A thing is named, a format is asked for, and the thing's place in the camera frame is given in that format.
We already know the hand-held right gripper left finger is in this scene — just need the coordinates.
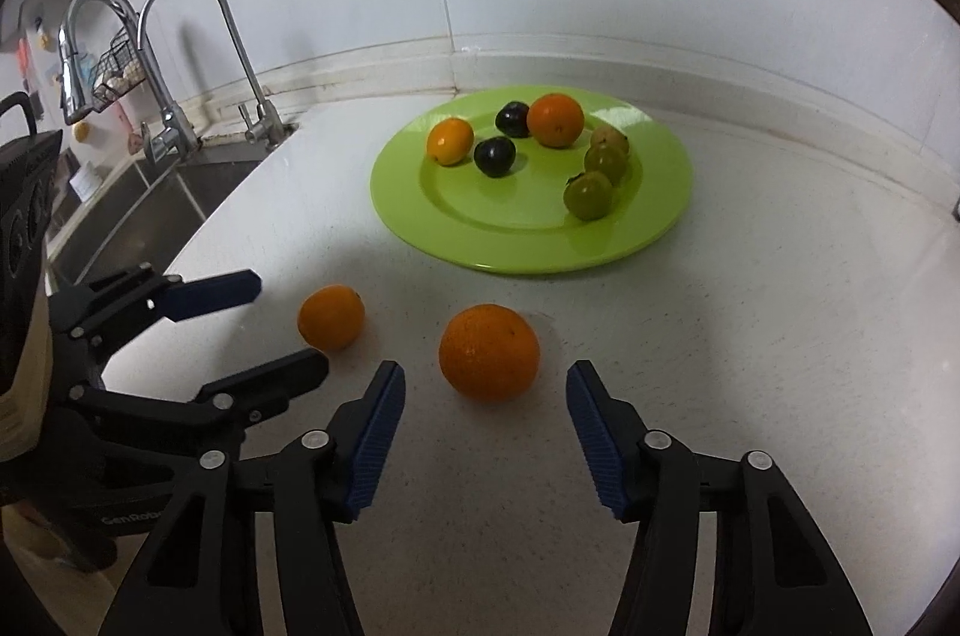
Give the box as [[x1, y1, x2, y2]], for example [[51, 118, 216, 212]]
[[97, 360, 407, 636]]

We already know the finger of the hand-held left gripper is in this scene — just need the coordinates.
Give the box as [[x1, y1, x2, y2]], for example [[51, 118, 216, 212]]
[[49, 265, 262, 367], [67, 349, 329, 457]]

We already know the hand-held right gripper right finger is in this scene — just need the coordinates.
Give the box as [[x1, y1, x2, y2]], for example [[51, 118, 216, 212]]
[[565, 360, 875, 636]]

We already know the small orange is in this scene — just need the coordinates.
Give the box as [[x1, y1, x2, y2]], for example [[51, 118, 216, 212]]
[[526, 92, 586, 149], [427, 117, 476, 167], [298, 284, 366, 352]]

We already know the large orange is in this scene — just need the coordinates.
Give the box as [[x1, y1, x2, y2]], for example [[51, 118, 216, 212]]
[[439, 303, 541, 402]]

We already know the green plate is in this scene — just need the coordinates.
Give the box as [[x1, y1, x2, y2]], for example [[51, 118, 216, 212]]
[[370, 85, 692, 275]]

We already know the green round fruit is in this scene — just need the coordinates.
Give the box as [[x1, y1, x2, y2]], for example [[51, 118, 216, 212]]
[[584, 144, 629, 184], [564, 170, 614, 222]]

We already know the dark purple plum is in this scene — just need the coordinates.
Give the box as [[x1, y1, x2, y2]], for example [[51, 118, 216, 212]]
[[473, 137, 515, 179], [495, 102, 533, 139]]

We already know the person's left hand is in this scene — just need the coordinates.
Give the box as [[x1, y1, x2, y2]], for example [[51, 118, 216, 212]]
[[0, 337, 52, 463]]

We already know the stainless steel sink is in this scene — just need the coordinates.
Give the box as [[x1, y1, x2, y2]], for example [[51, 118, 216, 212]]
[[45, 145, 271, 299]]

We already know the chrome pull-down faucet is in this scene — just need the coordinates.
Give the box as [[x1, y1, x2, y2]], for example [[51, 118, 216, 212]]
[[58, 0, 202, 170]]

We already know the slim gooseneck faucet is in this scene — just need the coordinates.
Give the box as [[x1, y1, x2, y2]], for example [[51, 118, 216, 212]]
[[137, 0, 290, 148]]

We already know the black wire basket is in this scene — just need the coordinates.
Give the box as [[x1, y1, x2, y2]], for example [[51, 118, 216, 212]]
[[90, 25, 151, 113]]

